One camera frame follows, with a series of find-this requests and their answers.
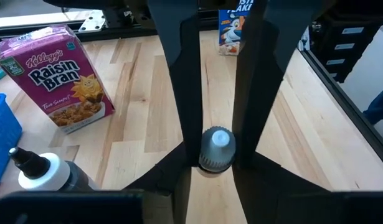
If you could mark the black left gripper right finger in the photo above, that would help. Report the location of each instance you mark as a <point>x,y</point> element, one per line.
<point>287,202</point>

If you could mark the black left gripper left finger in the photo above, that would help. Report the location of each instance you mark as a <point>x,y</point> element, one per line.
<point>69,208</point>

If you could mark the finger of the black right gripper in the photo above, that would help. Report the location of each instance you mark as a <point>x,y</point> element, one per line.
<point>188,93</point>
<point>256,93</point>

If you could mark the large black dropper bottle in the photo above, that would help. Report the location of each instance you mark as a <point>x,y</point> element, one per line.
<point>48,171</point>

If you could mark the small grey-capped dropper bottle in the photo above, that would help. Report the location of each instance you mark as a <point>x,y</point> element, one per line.
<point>217,149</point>

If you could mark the blue slotted plastic basket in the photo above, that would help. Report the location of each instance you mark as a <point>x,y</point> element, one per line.
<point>4,140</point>

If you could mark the blue Frosted Flakes box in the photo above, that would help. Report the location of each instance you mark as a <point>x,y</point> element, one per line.
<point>230,31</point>

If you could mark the black drawer cabinet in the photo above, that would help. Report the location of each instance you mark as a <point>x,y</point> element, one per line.
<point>350,46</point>

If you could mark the person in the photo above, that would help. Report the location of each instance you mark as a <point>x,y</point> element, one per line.
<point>381,105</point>

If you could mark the purple Raisin Bran box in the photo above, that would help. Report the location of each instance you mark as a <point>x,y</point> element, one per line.
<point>54,77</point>

